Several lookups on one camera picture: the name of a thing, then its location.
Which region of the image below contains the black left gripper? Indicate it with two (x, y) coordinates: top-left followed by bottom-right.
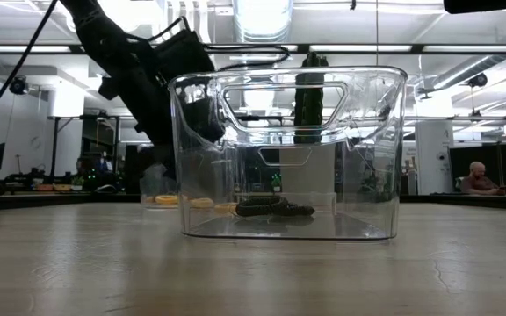
(98, 28), (226, 177)

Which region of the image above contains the clear plastic bin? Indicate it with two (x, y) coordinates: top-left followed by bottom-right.
(120, 140), (182, 210)
(168, 65), (408, 242)

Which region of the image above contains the white pillar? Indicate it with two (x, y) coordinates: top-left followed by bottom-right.
(415, 120), (455, 196)

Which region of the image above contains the person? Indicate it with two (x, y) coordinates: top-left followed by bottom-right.
(459, 161), (506, 197)

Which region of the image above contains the black table edge rail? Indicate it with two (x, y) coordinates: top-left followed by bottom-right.
(0, 190), (506, 212)

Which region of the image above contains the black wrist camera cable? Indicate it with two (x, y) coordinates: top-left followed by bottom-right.
(200, 42), (292, 72)

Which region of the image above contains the black metal stand frame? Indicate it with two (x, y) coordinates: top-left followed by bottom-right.
(47, 114), (122, 190)

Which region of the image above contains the white pedestal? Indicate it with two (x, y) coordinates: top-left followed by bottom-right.
(278, 144), (337, 205)

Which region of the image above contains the round metal ceiling duct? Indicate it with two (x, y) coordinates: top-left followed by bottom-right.
(234, 0), (294, 43)

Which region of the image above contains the black dome ceiling camera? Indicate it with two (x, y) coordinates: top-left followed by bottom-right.
(8, 75), (30, 96)
(467, 71), (489, 89)

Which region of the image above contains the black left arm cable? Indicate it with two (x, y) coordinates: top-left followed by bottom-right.
(0, 0), (59, 144)

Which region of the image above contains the black horizontal frame beam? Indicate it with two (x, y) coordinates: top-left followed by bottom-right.
(0, 42), (506, 55)

